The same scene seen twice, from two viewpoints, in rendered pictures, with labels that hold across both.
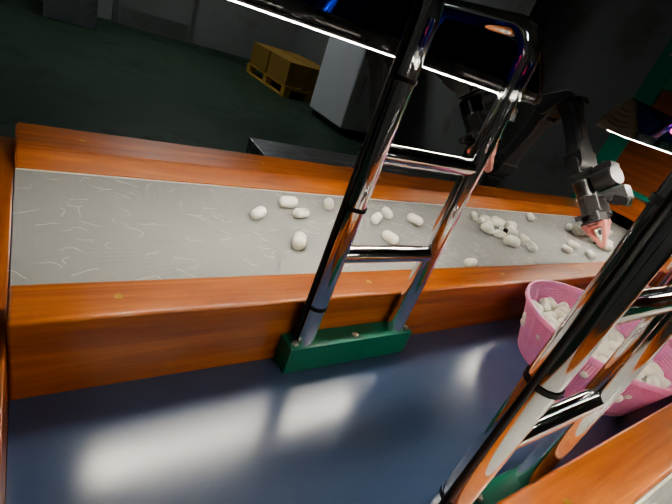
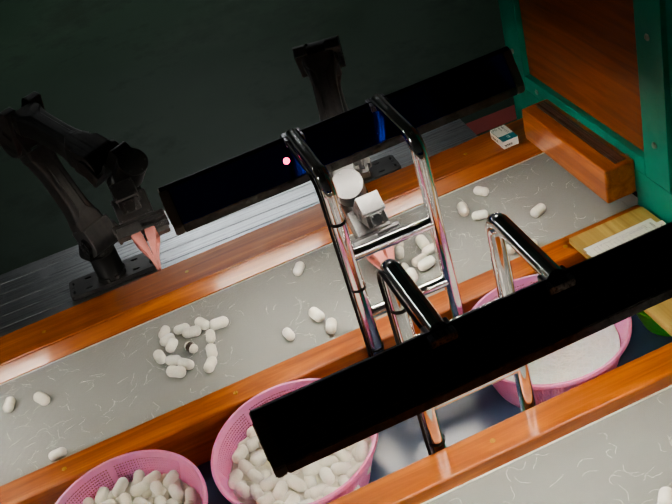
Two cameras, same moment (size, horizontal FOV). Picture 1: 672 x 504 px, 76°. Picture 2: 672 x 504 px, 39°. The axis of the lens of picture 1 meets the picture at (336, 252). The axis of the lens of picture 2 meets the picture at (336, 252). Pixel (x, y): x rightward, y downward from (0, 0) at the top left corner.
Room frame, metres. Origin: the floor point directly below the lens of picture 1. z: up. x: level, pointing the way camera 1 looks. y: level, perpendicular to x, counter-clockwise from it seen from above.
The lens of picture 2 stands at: (0.02, -1.34, 1.82)
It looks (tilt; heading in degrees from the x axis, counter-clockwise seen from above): 35 degrees down; 31
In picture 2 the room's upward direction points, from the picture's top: 18 degrees counter-clockwise
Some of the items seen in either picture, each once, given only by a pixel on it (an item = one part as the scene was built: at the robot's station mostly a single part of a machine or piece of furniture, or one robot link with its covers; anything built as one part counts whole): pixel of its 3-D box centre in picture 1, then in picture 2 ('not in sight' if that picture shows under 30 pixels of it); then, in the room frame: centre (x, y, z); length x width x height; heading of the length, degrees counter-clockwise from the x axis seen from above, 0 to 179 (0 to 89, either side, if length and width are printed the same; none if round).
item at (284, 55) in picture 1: (290, 73); not in sight; (6.34, 1.47, 0.21); 1.22 x 0.89 x 0.43; 39
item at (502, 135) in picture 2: not in sight; (504, 136); (1.68, -0.82, 0.77); 0.06 x 0.04 x 0.02; 41
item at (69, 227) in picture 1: (486, 239); (161, 371); (0.99, -0.33, 0.73); 1.81 x 0.30 x 0.02; 131
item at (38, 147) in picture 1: (422, 216); (152, 330); (1.15, -0.19, 0.67); 1.81 x 0.12 x 0.19; 131
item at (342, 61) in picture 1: (363, 66); not in sight; (5.25, 0.45, 0.71); 0.79 x 0.65 x 1.41; 39
